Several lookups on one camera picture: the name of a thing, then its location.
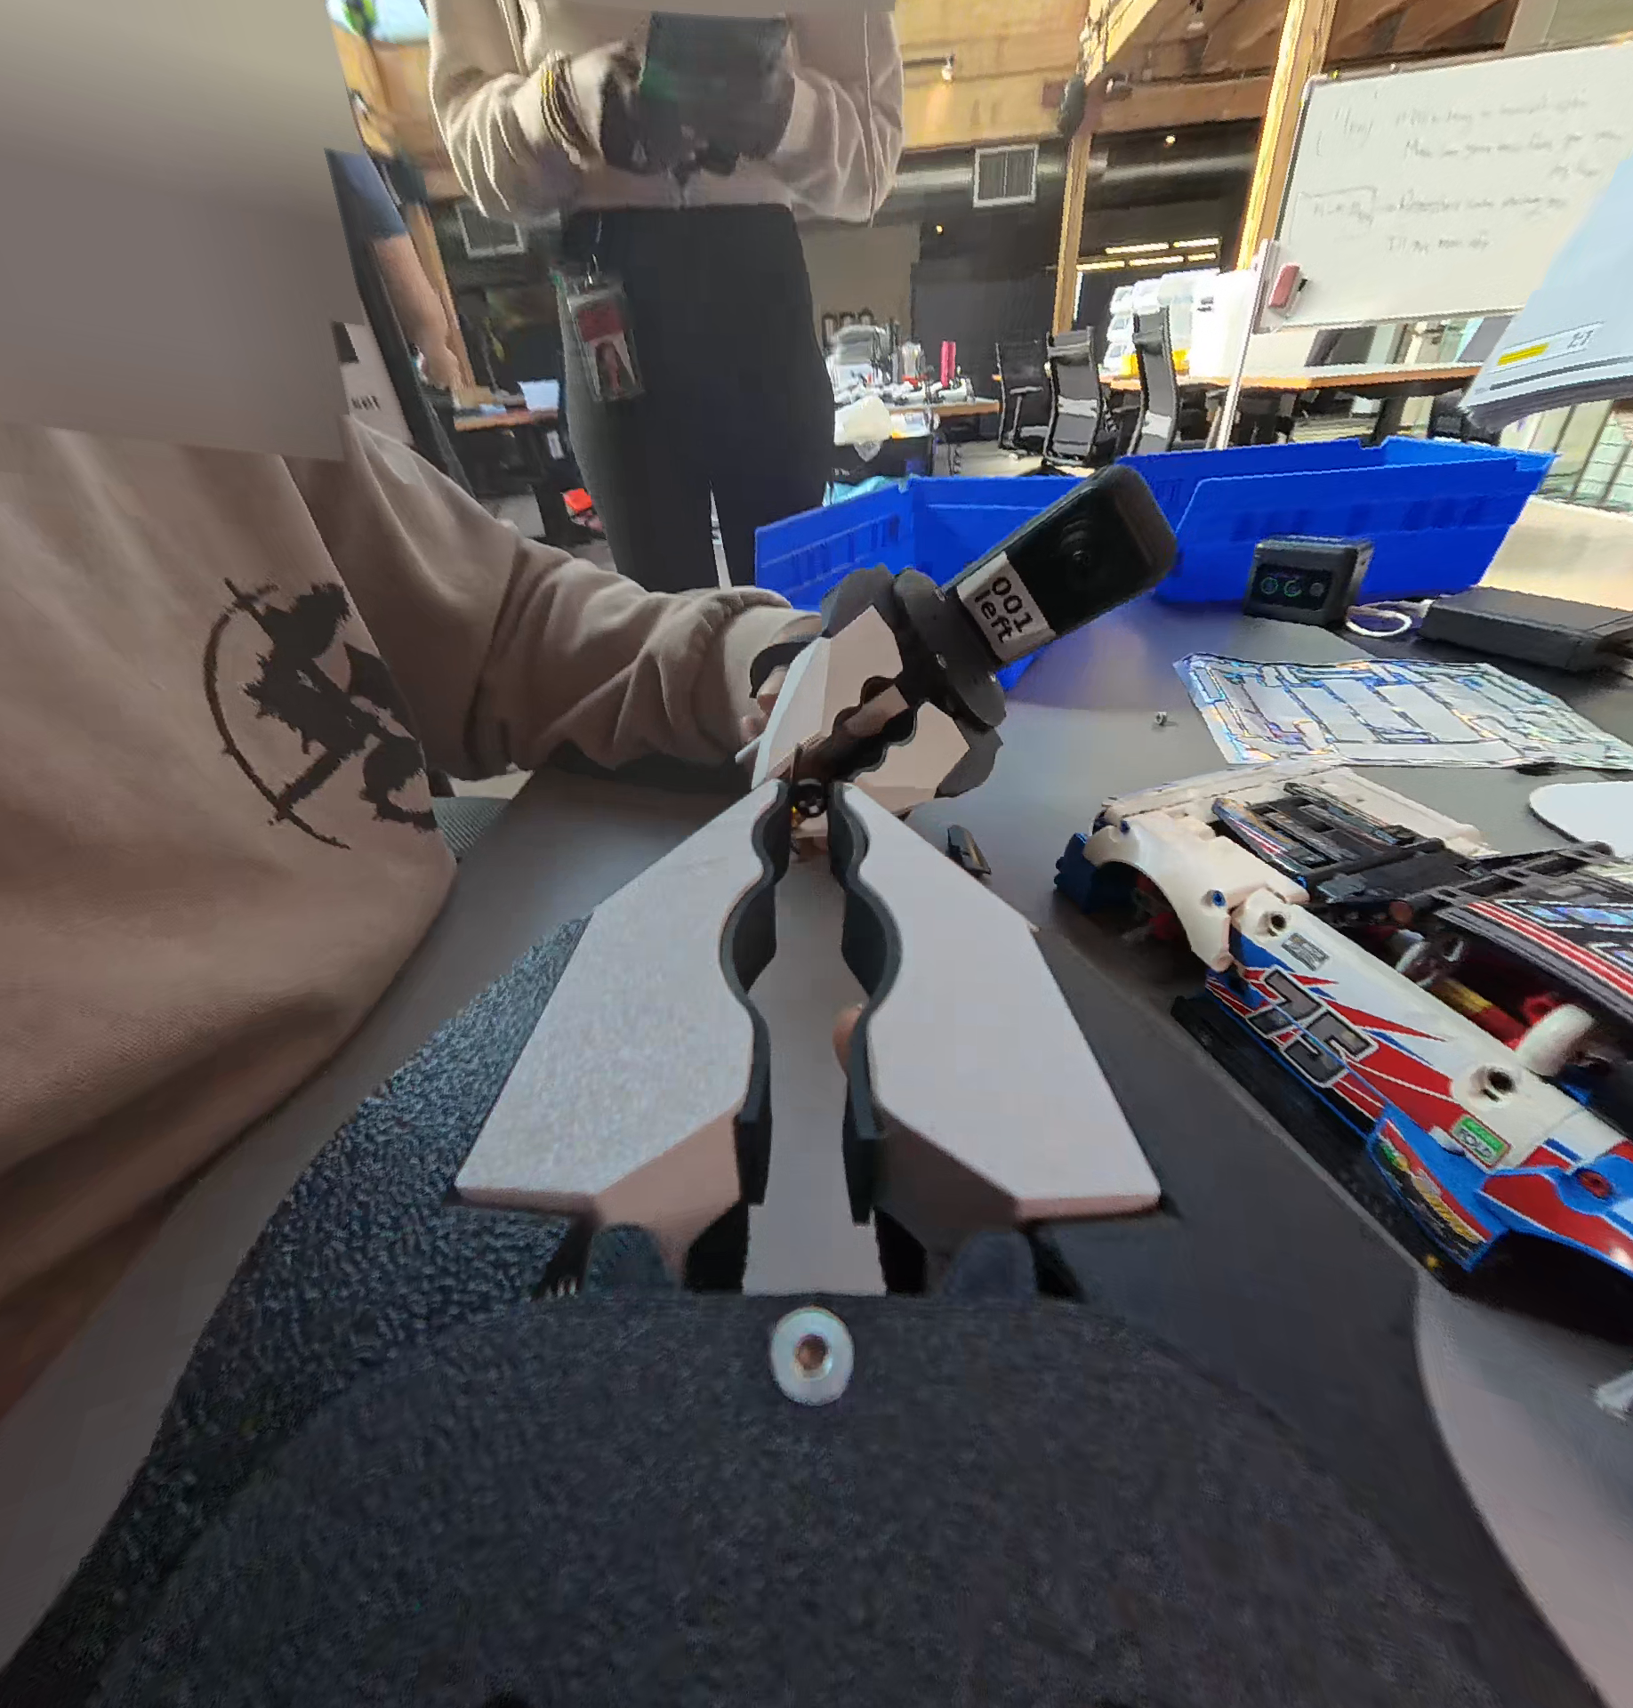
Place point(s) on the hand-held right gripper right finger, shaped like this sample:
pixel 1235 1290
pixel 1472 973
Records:
pixel 1000 1066

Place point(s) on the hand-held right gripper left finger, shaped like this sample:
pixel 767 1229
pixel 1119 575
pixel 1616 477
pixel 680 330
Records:
pixel 614 1066

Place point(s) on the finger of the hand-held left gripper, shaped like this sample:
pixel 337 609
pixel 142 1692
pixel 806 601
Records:
pixel 916 762
pixel 829 683

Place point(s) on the black toy axle connector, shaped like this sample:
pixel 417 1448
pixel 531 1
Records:
pixel 806 804

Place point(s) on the person's left forearm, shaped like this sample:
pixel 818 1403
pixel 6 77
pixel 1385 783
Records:
pixel 567 658

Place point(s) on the wooden side desk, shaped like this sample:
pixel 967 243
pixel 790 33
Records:
pixel 523 427

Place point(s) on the person's left hand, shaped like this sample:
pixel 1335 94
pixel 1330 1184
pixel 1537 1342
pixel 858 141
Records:
pixel 762 703

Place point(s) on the person's right hand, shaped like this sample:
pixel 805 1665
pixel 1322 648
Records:
pixel 846 1040

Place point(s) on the black toy clip piece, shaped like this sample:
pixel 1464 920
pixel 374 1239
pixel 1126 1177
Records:
pixel 967 851

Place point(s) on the blue plastic bin with divider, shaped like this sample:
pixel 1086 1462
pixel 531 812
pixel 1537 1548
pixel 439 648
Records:
pixel 867 535

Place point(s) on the black office chair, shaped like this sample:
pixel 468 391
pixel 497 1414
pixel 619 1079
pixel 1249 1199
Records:
pixel 1075 391
pixel 1022 388
pixel 1161 383

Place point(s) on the black device with round displays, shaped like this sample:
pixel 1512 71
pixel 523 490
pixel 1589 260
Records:
pixel 1303 582

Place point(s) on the cluttered wooden table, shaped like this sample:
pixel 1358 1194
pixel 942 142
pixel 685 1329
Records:
pixel 916 406

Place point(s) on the stack of clear storage boxes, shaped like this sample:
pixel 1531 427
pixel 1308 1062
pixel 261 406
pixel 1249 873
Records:
pixel 1161 322

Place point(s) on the white plastic bag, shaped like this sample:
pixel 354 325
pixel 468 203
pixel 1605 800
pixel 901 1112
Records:
pixel 858 423

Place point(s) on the long wooden table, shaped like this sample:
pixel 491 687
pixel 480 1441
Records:
pixel 1293 383

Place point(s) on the long blue plastic bin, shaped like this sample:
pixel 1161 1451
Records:
pixel 1363 518

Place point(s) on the grey mesh chair seat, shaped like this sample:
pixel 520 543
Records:
pixel 468 825

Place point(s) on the red whiteboard eraser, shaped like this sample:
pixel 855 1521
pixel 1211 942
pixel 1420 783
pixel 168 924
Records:
pixel 1286 291

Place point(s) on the holographic sticker sheet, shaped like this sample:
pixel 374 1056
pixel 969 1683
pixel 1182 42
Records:
pixel 1401 706

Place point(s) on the brick-built toy race car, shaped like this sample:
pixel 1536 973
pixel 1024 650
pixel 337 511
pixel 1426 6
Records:
pixel 1363 1040

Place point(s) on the black power adapter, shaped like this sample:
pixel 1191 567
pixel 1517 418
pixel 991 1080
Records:
pixel 1537 624

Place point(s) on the whiteboard on stand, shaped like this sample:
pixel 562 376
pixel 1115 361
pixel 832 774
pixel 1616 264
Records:
pixel 1443 174

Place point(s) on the white printed sign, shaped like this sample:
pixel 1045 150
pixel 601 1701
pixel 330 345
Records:
pixel 377 388

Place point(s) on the person's beige hoodie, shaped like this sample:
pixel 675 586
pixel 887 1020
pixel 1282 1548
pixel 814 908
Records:
pixel 125 804

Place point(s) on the white curved panel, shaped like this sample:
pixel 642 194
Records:
pixel 1589 309

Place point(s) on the white stand with base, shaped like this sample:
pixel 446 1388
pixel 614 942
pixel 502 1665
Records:
pixel 1611 812

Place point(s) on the black handheld device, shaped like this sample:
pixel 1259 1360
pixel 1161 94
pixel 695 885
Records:
pixel 713 77

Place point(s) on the wall air vent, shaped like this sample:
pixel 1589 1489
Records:
pixel 496 231
pixel 1007 174

